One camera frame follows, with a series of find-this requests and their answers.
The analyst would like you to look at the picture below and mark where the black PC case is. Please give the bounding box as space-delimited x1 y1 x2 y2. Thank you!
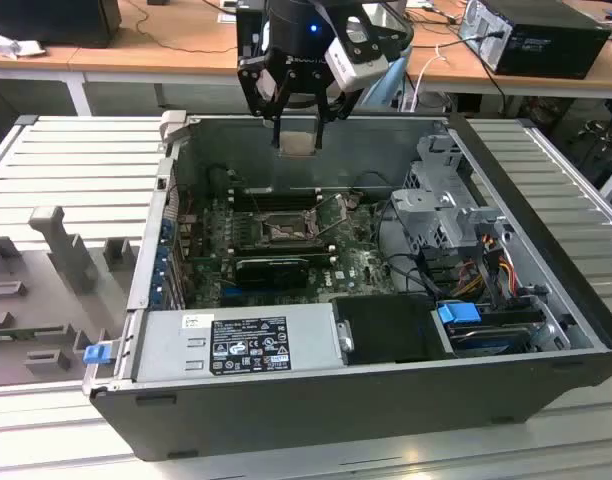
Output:
80 110 612 464

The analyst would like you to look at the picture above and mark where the grey plastic case latch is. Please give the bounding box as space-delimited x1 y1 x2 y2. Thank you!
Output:
158 110 189 147

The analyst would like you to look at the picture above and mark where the grey power supply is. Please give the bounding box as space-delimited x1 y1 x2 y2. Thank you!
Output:
135 302 345 384

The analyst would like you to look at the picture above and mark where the black graphics card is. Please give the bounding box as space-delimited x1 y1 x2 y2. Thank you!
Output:
234 256 311 292

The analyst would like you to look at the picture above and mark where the small black desk box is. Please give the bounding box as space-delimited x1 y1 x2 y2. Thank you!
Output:
235 5 268 57

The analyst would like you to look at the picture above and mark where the black hard disk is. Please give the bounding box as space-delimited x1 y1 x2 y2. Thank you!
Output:
445 322 535 355

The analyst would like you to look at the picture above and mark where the metal CPU socket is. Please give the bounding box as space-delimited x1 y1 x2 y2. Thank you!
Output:
257 208 321 247

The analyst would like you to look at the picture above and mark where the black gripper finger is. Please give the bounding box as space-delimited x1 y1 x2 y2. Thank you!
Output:
314 87 362 151
237 52 290 149

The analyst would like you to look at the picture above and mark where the white crumpled paper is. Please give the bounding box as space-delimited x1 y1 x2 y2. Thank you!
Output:
0 27 47 60

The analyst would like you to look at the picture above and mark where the grey parts rack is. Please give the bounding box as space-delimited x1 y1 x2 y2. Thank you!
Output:
0 204 142 389

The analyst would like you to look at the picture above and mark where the black cable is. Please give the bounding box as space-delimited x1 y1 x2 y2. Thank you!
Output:
378 199 440 301

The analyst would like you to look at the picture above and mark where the wooden desk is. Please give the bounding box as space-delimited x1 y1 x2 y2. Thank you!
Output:
0 0 267 119
400 0 612 119

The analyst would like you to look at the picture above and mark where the green motherboard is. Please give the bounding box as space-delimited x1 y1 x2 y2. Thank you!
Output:
185 192 402 309

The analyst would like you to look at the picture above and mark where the large black box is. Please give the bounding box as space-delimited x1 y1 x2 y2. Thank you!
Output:
0 0 123 50

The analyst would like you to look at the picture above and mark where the yellow orange wire bundle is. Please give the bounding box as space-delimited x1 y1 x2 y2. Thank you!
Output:
494 248 521 297

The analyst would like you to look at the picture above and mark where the black RAM slot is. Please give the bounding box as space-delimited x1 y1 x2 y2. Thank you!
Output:
230 202 321 212
229 197 321 206
229 187 322 196
229 192 322 201

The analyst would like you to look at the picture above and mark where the black plastic shroud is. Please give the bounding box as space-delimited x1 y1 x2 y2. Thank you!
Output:
330 294 457 366

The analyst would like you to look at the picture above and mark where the metal disk bay cage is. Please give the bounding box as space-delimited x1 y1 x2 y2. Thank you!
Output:
390 132 517 256

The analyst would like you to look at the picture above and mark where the silver CPU plate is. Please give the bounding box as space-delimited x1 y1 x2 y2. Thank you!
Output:
278 130 319 159

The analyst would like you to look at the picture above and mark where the thin black wire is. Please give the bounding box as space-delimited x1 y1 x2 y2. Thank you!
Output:
352 171 395 194

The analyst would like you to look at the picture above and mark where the white cable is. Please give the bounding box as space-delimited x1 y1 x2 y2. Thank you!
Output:
410 43 450 112

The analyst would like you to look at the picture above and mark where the metal socket cover frame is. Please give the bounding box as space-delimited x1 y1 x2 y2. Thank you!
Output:
313 192 350 237

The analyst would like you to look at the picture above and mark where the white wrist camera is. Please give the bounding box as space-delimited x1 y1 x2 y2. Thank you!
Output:
324 16 390 94

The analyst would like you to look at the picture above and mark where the green RAM stick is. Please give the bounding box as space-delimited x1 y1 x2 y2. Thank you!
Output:
0 327 70 341

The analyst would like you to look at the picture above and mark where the pale blue teach pendant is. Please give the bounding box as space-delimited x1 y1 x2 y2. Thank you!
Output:
358 54 413 112

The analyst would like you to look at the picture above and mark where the black desktop computer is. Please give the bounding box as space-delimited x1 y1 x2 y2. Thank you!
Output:
458 0 612 80

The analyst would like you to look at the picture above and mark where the blue disk carrier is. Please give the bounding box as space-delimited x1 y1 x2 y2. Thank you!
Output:
435 299 482 329

